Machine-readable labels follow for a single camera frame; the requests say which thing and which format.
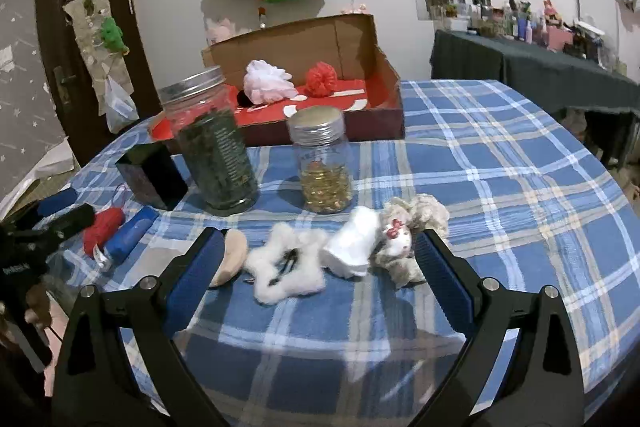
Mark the large glass jar dark leaves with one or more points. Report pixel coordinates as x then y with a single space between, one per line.
215 147

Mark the clear plastic bag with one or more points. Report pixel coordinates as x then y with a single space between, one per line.
117 107

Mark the blue cloth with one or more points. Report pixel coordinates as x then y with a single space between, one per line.
130 234

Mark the pink plush toy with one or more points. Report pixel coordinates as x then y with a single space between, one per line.
220 29

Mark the small glass jar gold contents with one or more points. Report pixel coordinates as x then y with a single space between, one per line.
325 167

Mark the red mesh bath pouf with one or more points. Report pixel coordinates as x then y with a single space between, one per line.
320 79

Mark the white fluffy star hair clip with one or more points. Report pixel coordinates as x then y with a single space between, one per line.
285 262

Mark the beige door hanging organiser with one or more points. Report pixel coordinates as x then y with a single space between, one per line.
95 57

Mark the green plush toy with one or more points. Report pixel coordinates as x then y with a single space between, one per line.
112 34

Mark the white mesh bath pouf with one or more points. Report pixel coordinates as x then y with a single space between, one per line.
267 82

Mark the person's left hand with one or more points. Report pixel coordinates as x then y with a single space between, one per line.
37 307

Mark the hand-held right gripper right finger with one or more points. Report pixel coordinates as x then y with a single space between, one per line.
445 277

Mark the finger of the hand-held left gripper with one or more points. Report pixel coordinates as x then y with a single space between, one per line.
55 203
75 221

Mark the cream scrunchie with cat charm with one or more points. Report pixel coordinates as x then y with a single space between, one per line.
415 217

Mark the cardboard box red inside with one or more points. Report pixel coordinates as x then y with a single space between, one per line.
350 37

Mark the red knitted cloth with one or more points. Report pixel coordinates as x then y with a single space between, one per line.
102 229

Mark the small pink toy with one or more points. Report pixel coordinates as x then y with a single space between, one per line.
357 7

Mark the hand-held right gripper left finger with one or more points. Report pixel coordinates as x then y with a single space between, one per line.
195 277

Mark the beige powder puff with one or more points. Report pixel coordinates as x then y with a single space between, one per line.
231 257

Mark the black square box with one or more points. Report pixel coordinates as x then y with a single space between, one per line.
150 177

